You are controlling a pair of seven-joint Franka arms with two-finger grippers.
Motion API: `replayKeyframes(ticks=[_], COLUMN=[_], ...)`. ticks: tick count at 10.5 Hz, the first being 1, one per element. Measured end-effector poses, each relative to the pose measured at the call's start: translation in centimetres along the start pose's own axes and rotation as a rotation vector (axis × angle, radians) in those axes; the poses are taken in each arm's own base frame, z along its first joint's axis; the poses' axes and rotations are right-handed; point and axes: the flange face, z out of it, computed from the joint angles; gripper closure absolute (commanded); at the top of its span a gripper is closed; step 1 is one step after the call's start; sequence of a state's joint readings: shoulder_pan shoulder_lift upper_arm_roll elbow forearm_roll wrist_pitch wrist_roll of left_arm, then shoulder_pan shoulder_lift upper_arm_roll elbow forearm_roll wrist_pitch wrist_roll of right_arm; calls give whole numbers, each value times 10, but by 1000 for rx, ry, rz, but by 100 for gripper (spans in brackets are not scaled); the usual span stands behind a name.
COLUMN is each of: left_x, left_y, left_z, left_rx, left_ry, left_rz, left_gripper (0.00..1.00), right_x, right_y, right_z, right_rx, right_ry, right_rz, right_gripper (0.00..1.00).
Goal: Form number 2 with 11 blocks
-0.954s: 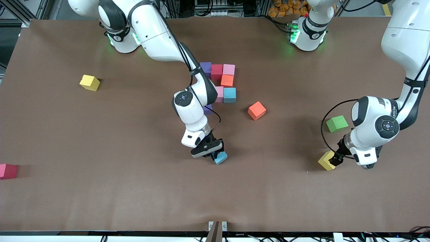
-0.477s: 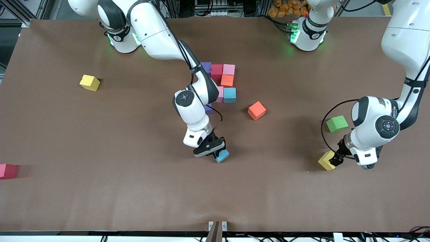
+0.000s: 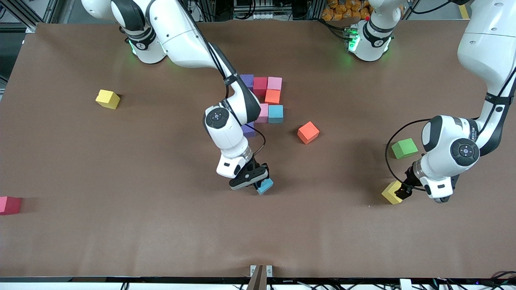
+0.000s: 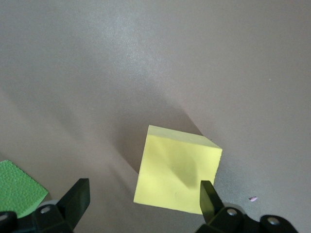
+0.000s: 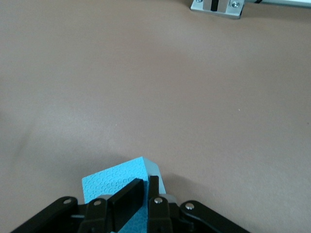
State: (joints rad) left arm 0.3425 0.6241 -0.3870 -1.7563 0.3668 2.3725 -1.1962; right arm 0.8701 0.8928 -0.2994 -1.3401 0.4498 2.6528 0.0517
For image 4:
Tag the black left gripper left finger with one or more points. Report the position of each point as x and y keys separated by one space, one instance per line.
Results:
x=75 y=199

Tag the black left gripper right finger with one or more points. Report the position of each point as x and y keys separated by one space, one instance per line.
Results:
x=210 y=201

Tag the yellow foam cube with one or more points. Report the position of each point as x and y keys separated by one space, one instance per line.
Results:
x=170 y=170

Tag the green foam cube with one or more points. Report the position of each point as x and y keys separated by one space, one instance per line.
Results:
x=17 y=187

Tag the brown table cover sheet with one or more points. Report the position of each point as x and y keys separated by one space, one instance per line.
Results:
x=73 y=60

